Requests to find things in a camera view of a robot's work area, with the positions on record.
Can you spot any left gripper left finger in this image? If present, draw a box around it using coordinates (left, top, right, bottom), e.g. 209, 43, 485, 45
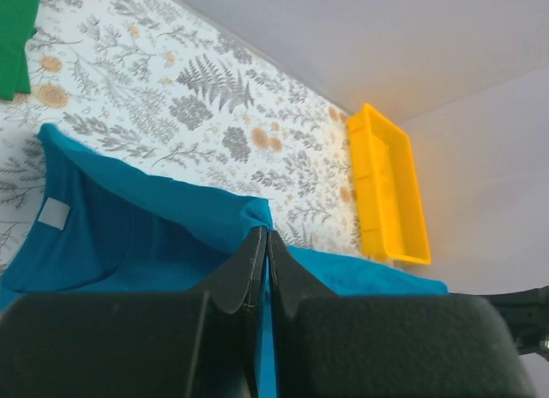
1, 227, 266, 397

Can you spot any folded green t shirt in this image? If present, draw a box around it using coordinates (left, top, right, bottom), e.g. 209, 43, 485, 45
1, 0, 40, 100

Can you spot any floral table mat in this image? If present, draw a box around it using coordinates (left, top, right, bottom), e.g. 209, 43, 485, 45
1, 0, 360, 264

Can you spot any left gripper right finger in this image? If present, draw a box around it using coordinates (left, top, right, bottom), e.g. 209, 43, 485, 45
268, 232, 535, 397

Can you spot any blue t shirt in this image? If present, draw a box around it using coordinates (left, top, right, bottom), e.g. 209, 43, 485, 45
1, 124, 448, 397

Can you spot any yellow plastic bin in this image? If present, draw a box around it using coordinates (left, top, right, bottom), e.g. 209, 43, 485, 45
347, 104, 431, 265

